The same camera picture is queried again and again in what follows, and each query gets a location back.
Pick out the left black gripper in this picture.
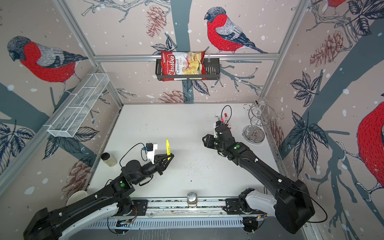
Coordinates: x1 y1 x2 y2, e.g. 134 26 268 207
132 152 174 186

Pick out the yellow pen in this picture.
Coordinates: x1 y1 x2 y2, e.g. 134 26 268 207
166 139 171 155

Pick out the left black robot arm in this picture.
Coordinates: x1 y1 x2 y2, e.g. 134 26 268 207
23 154 174 240

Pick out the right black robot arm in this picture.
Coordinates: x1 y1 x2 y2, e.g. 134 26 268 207
202 125 315 234

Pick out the small jar black lid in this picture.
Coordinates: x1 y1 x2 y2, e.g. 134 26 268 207
101 152 117 167

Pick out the chrome spiral glass holder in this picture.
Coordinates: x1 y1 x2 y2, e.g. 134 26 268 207
243 97 285 144

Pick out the red cassava chips bag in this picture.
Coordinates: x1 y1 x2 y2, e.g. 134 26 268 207
159 51 206 82

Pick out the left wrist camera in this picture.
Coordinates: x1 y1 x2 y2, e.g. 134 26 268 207
142 143 158 164

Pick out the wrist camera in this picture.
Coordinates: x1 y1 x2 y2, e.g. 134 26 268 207
214 120 223 138
142 143 158 164

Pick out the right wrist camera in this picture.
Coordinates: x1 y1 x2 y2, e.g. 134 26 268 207
214 120 223 138

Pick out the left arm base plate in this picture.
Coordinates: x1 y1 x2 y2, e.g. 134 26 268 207
114 199 149 217

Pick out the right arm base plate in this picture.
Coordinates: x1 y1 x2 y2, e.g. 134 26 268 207
223 198 266 216

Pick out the white mesh wall shelf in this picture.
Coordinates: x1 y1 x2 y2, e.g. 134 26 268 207
45 73 110 138

